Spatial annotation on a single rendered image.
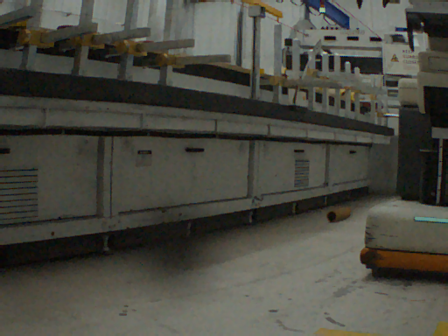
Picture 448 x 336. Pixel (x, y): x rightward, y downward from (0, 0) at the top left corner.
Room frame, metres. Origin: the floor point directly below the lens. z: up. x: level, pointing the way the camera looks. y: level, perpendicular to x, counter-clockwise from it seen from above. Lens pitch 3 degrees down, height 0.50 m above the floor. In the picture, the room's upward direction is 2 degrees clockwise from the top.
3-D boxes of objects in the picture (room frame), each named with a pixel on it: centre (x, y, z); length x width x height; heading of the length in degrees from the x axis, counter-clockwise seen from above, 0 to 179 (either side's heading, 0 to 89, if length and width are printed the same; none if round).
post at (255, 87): (2.87, -0.14, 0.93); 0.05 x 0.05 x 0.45; 59
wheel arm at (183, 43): (2.03, 0.31, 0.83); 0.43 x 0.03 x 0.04; 59
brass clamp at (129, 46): (2.04, 0.36, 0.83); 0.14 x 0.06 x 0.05; 149
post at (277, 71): (3.09, -0.27, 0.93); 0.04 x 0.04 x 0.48; 59
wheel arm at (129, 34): (1.82, 0.44, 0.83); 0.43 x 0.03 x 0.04; 59
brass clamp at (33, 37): (1.61, 0.62, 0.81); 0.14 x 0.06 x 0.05; 149
